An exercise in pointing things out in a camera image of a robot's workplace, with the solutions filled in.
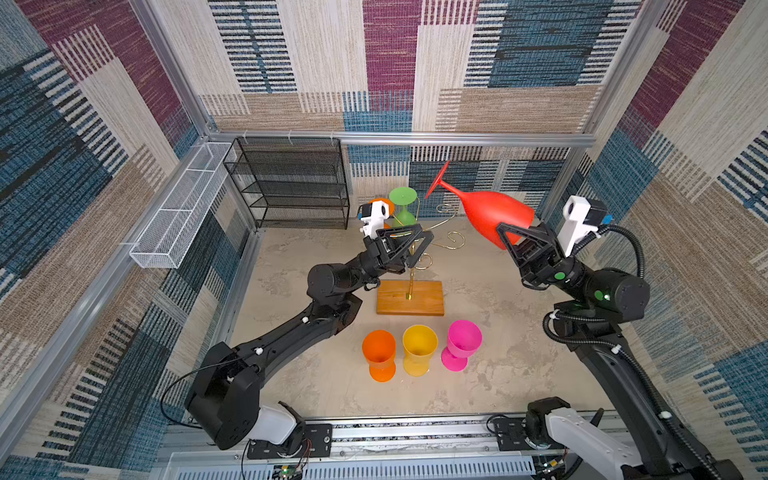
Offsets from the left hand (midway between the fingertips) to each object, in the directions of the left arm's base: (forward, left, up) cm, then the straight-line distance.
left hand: (425, 237), depth 51 cm
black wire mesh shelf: (+56, +40, -32) cm, 76 cm away
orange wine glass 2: (+26, +5, -16) cm, 30 cm away
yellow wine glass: (-2, -2, -39) cm, 39 cm away
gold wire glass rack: (+24, -7, -15) cm, 29 cm away
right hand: (-1, -11, +1) cm, 11 cm away
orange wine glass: (-4, +8, -37) cm, 39 cm away
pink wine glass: (-2, -14, -39) cm, 41 cm away
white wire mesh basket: (+15, +58, -15) cm, 62 cm away
